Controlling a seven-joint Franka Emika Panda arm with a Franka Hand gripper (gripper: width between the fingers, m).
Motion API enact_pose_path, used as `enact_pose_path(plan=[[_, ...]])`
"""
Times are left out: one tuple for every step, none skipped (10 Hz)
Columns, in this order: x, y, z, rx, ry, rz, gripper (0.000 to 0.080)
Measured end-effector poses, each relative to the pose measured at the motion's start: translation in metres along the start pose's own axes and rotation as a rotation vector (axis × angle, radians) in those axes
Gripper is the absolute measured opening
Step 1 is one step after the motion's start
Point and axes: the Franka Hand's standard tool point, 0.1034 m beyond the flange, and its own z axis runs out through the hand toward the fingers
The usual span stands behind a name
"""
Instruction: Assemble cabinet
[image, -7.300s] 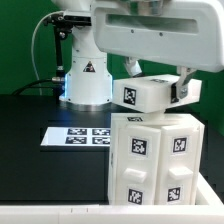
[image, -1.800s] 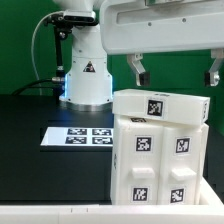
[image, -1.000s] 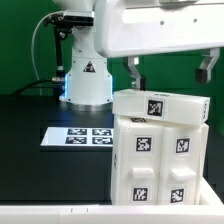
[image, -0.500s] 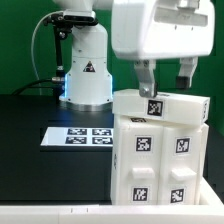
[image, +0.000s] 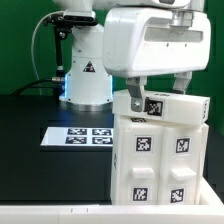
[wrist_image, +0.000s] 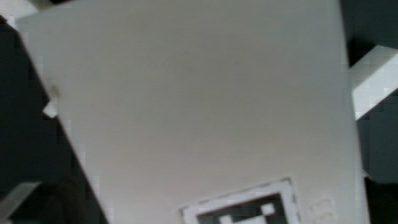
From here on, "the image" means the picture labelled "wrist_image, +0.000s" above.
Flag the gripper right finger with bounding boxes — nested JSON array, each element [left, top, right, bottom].
[[364, 178, 398, 224]]

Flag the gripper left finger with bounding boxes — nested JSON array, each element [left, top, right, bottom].
[[0, 176, 90, 224]]

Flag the white cabinet door block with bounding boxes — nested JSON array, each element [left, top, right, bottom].
[[17, 0, 369, 224]]

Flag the white L-shaped workspace border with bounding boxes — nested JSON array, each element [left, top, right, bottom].
[[348, 46, 398, 119]]

